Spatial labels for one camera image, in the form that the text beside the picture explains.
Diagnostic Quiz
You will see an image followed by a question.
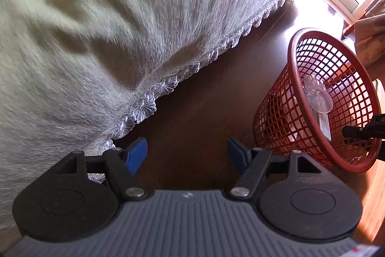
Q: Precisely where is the red plastic mesh basket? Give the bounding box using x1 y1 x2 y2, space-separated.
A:
253 28 381 174

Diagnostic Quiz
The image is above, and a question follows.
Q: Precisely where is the white flat box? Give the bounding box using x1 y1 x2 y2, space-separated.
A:
316 112 332 142

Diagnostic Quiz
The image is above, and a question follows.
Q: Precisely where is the beige quilted covered chair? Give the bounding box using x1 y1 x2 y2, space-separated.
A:
354 0 385 84

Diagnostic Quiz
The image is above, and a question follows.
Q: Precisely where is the green covered sofa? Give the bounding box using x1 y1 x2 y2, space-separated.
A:
1 0 285 229

